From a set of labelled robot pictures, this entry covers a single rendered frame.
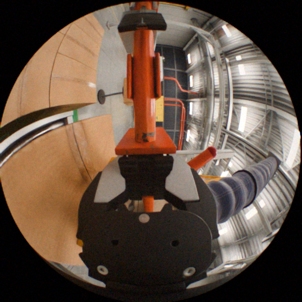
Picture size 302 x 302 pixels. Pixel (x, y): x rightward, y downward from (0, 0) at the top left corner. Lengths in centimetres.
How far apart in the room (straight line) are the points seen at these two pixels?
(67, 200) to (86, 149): 11
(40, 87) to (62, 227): 61
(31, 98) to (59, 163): 49
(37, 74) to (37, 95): 13
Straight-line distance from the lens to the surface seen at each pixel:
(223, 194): 35
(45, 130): 58
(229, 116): 256
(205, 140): 616
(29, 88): 61
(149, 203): 17
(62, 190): 16
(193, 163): 15
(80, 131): 19
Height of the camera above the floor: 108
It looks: 1 degrees up
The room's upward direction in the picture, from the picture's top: 88 degrees clockwise
